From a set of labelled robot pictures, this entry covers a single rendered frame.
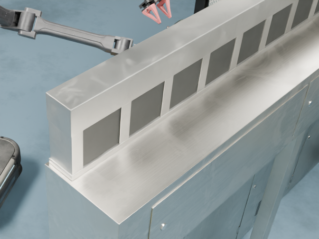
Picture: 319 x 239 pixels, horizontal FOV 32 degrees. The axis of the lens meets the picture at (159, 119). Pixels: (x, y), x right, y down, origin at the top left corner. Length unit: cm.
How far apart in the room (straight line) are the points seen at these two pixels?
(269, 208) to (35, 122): 178
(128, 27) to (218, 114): 308
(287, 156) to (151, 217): 96
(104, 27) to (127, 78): 328
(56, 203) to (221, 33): 61
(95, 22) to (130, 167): 331
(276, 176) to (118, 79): 116
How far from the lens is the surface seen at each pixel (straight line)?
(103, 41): 224
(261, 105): 160
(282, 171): 225
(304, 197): 342
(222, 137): 147
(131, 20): 466
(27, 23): 226
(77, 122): 121
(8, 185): 309
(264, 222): 248
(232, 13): 156
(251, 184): 260
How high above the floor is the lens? 242
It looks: 41 degrees down
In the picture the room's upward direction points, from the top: 7 degrees clockwise
